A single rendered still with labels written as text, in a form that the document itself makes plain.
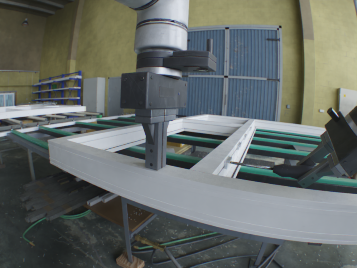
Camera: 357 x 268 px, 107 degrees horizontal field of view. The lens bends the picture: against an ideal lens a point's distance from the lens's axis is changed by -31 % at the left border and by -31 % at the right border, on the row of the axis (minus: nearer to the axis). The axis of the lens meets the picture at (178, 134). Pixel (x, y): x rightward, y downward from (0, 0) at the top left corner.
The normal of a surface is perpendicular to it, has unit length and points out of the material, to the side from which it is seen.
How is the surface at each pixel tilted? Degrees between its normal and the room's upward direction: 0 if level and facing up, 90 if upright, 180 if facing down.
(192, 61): 90
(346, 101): 90
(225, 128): 90
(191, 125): 90
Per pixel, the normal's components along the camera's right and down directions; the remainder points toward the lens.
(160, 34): 0.14, 0.17
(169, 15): 0.36, 0.22
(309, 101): -0.44, 0.14
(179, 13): 0.68, 0.18
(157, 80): 0.90, 0.12
